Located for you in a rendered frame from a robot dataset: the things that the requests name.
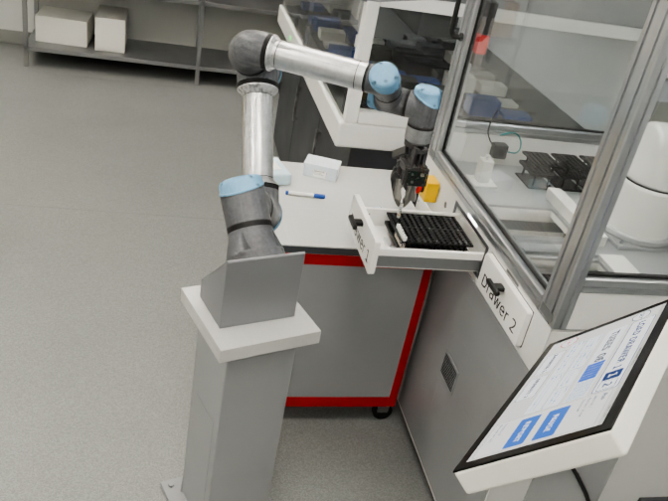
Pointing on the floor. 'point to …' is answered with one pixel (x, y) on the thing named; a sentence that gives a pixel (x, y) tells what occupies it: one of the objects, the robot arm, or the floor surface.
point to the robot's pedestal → (237, 404)
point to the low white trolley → (348, 295)
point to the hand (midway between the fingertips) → (401, 201)
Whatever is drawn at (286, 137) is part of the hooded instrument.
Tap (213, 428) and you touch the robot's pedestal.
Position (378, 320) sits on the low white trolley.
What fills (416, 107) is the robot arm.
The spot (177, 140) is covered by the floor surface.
